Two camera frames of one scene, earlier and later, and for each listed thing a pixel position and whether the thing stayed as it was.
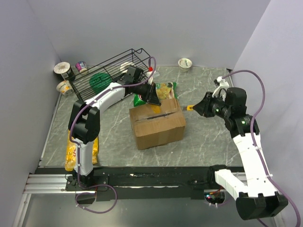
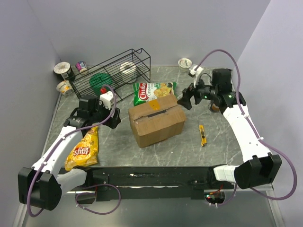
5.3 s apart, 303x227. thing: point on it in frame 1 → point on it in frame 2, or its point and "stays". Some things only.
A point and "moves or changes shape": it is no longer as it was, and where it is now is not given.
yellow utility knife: (188, 106) moves or changes shape
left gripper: (151, 96) → (113, 121)
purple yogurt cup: (81, 66) stays
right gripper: (203, 107) → (187, 93)
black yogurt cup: (64, 69) stays
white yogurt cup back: (184, 64) stays
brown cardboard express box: (152, 129) stays
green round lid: (99, 81) stays
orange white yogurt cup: (65, 87) stays
